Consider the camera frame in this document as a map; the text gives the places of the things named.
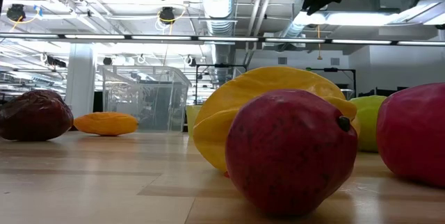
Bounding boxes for yellow-green toy fruit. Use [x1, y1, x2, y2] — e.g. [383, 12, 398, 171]
[348, 94, 388, 153]

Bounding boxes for orange toy mango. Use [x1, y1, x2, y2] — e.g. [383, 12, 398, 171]
[72, 111, 139, 137]

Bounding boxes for dark red-brown toy fruit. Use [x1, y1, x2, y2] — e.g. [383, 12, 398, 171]
[0, 89, 74, 142]

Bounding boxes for yellow toy starfruit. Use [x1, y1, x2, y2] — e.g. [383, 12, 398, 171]
[192, 65, 361, 173]

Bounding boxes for dark desk row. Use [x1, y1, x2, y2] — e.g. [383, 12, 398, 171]
[357, 85, 420, 97]

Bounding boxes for small dark red fruit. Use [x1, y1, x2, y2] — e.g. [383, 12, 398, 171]
[225, 88, 359, 218]

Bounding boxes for red toy apple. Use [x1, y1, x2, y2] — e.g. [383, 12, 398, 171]
[376, 81, 445, 189]

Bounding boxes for pale green cup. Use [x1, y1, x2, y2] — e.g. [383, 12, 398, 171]
[186, 104, 204, 138]

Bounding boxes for clear plastic bin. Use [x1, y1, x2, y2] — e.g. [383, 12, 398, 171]
[97, 64, 192, 133]

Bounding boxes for long linear ceiling light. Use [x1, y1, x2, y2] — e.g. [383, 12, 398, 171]
[0, 32, 445, 47]

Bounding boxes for white column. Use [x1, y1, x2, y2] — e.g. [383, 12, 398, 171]
[65, 42, 97, 119]

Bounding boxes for hanging yellow cord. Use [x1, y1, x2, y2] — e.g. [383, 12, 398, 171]
[315, 24, 323, 61]

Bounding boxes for black frame stand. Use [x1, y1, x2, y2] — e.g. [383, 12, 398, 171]
[194, 63, 248, 106]
[307, 66, 357, 99]

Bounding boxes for black ceiling cable reel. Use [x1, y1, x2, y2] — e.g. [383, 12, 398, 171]
[6, 3, 27, 22]
[158, 6, 177, 25]

